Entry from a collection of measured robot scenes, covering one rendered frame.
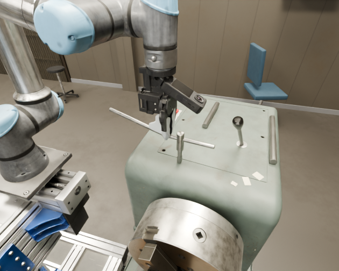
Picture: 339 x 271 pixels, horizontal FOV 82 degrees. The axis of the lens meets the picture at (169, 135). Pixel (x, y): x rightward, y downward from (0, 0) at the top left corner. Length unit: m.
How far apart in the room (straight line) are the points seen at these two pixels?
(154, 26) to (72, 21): 0.15
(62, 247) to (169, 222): 1.33
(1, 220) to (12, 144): 0.27
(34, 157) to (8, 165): 0.08
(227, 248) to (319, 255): 1.65
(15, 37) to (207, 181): 0.69
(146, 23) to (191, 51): 3.16
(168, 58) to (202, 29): 3.06
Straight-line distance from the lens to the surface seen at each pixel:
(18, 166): 0.84
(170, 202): 0.58
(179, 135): 0.55
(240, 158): 0.68
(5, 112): 0.79
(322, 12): 3.62
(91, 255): 1.69
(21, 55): 0.78
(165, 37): 0.44
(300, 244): 2.15
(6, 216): 0.92
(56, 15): 0.36
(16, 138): 0.79
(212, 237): 0.54
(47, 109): 0.83
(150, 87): 0.51
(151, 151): 0.67
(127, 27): 0.47
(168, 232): 0.53
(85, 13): 0.38
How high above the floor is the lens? 1.70
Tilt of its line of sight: 38 degrees down
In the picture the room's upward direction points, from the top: straight up
